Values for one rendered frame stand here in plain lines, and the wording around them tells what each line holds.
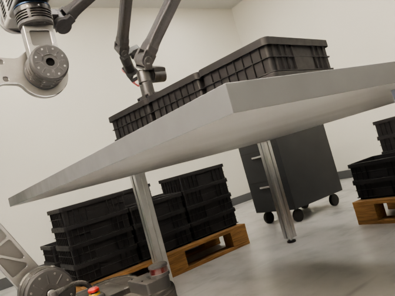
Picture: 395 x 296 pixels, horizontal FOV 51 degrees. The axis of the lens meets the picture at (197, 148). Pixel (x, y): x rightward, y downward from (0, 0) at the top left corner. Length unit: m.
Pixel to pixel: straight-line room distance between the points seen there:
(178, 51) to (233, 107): 5.09
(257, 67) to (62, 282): 0.95
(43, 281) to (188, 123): 1.01
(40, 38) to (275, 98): 1.28
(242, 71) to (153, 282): 0.75
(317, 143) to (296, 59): 2.19
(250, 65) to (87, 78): 3.72
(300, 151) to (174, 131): 2.76
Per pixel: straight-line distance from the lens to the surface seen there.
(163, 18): 1.80
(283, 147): 3.23
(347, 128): 5.28
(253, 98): 0.55
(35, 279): 1.49
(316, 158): 3.48
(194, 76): 1.45
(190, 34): 5.82
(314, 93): 0.64
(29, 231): 4.42
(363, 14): 5.10
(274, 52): 1.29
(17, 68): 1.74
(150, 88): 1.76
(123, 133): 1.82
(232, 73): 1.34
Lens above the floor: 0.61
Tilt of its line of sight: 3 degrees up
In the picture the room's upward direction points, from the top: 15 degrees counter-clockwise
